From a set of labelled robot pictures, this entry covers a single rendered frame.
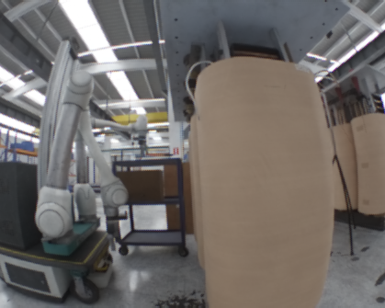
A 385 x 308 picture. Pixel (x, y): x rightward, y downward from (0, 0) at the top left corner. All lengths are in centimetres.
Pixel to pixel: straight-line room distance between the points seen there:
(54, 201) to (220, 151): 64
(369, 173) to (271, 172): 160
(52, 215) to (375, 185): 226
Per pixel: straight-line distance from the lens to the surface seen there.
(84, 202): 142
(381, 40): 932
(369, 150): 198
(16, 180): 120
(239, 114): 48
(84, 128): 102
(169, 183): 225
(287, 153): 50
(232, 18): 83
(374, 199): 201
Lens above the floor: 74
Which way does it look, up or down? 7 degrees up
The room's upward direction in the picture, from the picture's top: 3 degrees counter-clockwise
